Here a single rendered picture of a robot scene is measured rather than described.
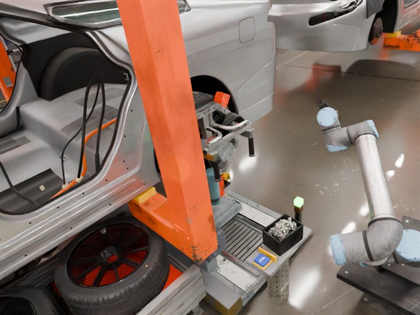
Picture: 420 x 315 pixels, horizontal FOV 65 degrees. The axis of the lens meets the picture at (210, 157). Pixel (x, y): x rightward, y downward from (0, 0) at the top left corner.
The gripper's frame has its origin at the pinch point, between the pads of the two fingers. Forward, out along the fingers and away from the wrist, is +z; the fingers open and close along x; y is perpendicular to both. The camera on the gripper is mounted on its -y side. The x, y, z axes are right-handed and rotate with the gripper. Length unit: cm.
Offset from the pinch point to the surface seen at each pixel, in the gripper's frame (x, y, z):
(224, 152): -66, -14, -10
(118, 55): -66, -80, -65
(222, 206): -108, 16, 33
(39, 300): -168, 7, -92
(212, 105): -56, -44, -9
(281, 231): -55, 44, -23
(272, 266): -66, 56, -34
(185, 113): -43, -29, -80
